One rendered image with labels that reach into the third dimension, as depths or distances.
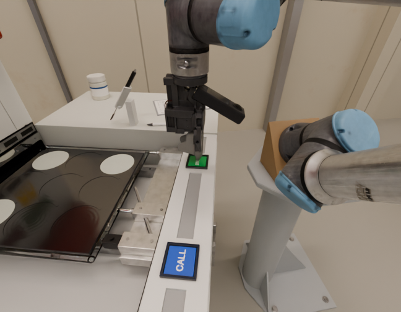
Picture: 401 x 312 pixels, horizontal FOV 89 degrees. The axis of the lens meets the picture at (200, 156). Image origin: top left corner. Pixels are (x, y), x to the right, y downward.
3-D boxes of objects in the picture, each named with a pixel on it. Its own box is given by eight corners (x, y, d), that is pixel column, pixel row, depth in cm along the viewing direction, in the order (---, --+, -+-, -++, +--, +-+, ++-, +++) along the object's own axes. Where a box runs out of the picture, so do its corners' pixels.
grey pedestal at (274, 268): (293, 234, 144) (340, 131, 96) (336, 307, 109) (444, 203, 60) (222, 244, 138) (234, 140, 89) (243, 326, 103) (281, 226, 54)
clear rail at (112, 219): (86, 264, 40) (85, 260, 39) (146, 152, 70) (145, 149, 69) (94, 265, 39) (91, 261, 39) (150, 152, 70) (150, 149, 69)
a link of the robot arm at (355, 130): (348, 140, 59) (398, 129, 46) (322, 174, 57) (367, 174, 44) (317, 111, 59) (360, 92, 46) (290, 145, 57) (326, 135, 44)
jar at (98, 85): (90, 100, 88) (82, 77, 82) (98, 94, 94) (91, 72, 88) (106, 101, 88) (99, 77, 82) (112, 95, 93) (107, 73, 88)
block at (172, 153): (159, 159, 68) (158, 151, 66) (162, 153, 71) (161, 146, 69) (183, 160, 68) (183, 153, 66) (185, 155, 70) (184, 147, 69)
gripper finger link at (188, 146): (179, 158, 54) (177, 127, 48) (202, 160, 53) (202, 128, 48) (177, 166, 51) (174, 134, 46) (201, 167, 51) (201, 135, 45)
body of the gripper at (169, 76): (173, 119, 52) (169, 69, 44) (207, 121, 51) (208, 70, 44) (166, 135, 45) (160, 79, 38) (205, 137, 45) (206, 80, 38)
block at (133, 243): (120, 254, 42) (116, 246, 40) (126, 238, 45) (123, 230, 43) (158, 257, 42) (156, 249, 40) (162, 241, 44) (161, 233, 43)
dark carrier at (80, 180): (-68, 240, 43) (-69, 238, 43) (46, 148, 71) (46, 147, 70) (90, 255, 41) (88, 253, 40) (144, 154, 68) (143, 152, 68)
